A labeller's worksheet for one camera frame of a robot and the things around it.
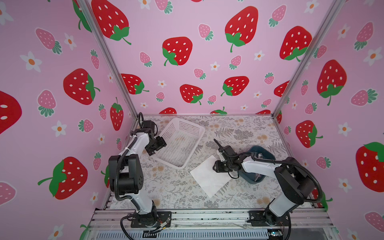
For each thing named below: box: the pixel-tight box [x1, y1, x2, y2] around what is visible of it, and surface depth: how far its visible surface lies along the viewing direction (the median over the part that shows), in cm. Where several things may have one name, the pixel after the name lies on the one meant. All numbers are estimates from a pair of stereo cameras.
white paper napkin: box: [190, 155, 232, 199], surface depth 88 cm
